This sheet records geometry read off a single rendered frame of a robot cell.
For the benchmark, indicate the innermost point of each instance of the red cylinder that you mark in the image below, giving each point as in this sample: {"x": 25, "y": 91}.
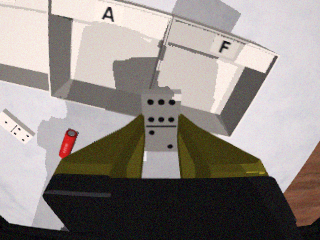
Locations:
{"x": 67, "y": 144}

